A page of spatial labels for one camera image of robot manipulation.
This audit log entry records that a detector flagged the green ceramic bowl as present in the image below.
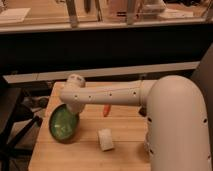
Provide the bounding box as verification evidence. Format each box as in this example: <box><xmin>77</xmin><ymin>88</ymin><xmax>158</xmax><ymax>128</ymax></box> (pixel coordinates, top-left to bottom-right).
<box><xmin>48</xmin><ymin>104</ymin><xmax>80</xmax><ymax>143</ymax></box>

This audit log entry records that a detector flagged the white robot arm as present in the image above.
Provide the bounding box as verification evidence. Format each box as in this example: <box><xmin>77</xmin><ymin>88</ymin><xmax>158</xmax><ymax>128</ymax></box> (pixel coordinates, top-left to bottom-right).
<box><xmin>60</xmin><ymin>74</ymin><xmax>213</xmax><ymax>171</ymax></box>

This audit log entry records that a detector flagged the orange carrot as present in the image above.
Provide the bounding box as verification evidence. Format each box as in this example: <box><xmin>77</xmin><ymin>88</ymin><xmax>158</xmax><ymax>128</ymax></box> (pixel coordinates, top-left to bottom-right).
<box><xmin>103</xmin><ymin>105</ymin><xmax>111</xmax><ymax>117</ymax></box>

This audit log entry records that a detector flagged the black rectangular object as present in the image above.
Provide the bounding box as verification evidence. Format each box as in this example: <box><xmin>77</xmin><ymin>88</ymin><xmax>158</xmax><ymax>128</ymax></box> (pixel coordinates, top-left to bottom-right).
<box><xmin>138</xmin><ymin>107</ymin><xmax>147</xmax><ymax>117</ymax></box>

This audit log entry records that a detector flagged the white sponge block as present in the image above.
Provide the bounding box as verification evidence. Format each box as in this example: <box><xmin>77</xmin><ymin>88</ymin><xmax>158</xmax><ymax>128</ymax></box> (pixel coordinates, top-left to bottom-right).
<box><xmin>98</xmin><ymin>129</ymin><xmax>114</xmax><ymax>151</ymax></box>

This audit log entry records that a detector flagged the wooden table frame background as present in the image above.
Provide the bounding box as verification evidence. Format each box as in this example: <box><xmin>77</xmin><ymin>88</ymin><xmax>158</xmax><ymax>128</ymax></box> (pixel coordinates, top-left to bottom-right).
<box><xmin>0</xmin><ymin>0</ymin><xmax>213</xmax><ymax>34</ymax></box>

